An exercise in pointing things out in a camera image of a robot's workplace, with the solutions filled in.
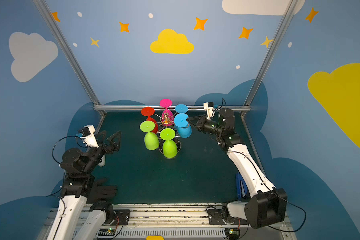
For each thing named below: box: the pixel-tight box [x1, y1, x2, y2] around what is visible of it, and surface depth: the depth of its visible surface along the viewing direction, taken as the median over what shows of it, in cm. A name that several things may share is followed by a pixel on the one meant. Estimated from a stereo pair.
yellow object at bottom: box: [146, 235, 165, 240], surface depth 69 cm
